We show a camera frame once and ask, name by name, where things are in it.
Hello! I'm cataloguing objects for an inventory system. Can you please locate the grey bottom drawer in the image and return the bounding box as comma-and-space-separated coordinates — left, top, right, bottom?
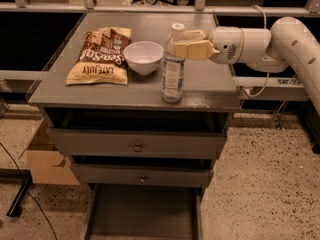
81, 184, 203, 240

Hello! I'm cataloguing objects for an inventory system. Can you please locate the black floor cable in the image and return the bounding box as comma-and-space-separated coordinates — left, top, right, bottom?
0, 142, 58, 240

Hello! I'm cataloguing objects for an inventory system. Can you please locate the grey drawer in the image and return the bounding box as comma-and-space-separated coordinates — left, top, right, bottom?
70, 164, 210, 188
81, 184, 203, 240
47, 128, 226, 159

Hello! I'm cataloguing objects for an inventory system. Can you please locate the white bowl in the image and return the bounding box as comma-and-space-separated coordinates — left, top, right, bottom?
124, 41, 163, 75

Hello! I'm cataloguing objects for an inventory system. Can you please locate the grey metal rail frame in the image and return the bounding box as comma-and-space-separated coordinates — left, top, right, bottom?
0, 0, 320, 132

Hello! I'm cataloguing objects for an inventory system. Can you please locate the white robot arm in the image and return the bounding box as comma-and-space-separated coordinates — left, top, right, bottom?
168, 17, 320, 113

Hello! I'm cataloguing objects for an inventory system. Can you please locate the round brass middle knob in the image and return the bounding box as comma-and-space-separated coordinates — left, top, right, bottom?
139, 175, 147, 183

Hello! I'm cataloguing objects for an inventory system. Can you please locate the grey drawer cabinet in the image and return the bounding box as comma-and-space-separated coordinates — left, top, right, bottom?
27, 11, 242, 240

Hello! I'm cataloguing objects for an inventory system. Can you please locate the white cable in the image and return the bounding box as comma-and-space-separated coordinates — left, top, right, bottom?
243, 4, 271, 99

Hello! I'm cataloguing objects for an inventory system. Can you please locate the black metal floor bar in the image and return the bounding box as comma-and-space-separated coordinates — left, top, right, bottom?
6, 176, 32, 218

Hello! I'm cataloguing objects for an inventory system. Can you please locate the round brass top knob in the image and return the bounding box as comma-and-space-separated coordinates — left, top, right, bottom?
133, 143, 142, 152

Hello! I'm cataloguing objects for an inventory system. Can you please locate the clear plastic water bottle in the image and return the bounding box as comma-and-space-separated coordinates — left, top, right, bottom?
161, 23, 185, 103

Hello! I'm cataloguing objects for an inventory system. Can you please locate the cardboard box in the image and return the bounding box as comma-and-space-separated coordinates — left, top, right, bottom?
25, 120, 79, 185

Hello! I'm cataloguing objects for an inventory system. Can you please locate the grey middle drawer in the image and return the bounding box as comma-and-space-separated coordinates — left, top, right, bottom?
70, 164, 210, 188

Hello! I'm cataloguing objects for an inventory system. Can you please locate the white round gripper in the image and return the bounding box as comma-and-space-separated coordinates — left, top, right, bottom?
173, 26, 271, 65

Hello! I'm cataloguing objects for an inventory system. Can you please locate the brown yellow chips bag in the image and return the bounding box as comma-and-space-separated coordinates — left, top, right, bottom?
66, 27, 131, 85

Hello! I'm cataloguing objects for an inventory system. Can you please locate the grey top drawer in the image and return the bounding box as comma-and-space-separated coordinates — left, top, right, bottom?
47, 128, 226, 159

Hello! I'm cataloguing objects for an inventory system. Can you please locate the round brass knob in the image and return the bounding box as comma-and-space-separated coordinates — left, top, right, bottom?
139, 175, 147, 183
133, 143, 142, 152

